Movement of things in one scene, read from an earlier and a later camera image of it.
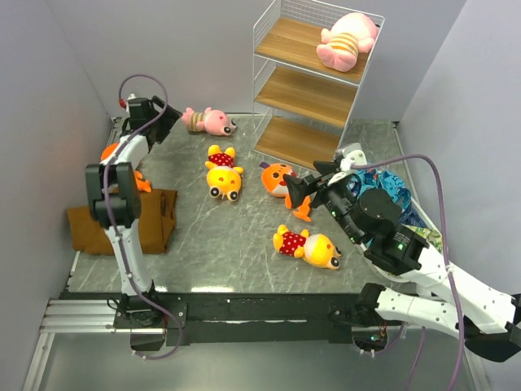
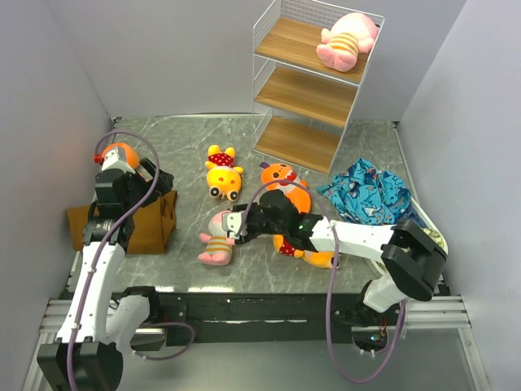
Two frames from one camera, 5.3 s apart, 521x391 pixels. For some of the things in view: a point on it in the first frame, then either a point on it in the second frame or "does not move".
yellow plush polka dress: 316,249 does not move
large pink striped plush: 352,33 does not move
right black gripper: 302,186 -> 248,235
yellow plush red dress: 224,178 does not move
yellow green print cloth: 434,238 does not move
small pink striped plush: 213,121 -> 219,246
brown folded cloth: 156,223 does not move
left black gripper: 169,117 -> 162,185
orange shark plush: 273,182 does not move
